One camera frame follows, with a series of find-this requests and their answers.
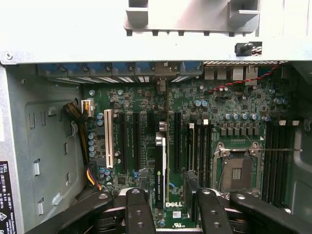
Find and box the CPU socket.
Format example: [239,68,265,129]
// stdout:
[212,141,263,197]

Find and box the black RAM slot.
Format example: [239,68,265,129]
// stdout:
[264,121,272,202]
[208,120,215,188]
[271,121,278,203]
[278,119,286,204]
[195,119,202,188]
[188,123,196,173]
[201,118,208,188]
[286,119,301,205]

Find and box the long black expansion slot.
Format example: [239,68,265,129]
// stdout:
[132,111,141,173]
[174,111,183,173]
[118,111,129,173]

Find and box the white expansion slot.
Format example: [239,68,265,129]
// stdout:
[104,109,115,169]

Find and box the thin locking lever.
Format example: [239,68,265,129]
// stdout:
[214,147,304,154]

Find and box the green motherboard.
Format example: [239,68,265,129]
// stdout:
[81,60,297,232]

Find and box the white power connector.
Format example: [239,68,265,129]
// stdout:
[81,99,95,118]

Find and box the open black PC case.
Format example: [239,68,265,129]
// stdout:
[0,36,312,234]

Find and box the grey power supply unit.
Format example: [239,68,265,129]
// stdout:
[0,65,25,234]

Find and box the grey parts rack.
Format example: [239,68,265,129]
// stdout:
[123,0,261,38]

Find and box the yellow black wire bundle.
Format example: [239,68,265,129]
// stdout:
[62,101,103,195]

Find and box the black intrusion switch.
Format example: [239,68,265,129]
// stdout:
[234,41,254,56]

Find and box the red black twisted wire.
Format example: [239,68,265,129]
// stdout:
[207,45,289,95]

